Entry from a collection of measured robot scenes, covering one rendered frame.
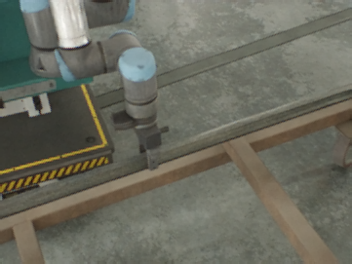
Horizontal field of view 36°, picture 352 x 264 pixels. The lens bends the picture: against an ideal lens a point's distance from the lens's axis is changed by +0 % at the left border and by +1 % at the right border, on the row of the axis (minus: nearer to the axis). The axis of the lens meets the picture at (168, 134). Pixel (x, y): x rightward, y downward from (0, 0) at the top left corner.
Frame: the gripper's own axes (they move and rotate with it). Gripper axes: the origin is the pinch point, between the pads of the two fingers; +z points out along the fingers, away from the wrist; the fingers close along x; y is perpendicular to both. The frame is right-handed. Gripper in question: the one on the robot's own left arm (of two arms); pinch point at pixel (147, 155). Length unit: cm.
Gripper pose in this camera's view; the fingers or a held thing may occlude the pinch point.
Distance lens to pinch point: 157.2
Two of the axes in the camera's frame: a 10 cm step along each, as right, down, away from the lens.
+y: 9.1, -3.0, 2.7
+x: -4.0, -5.8, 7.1
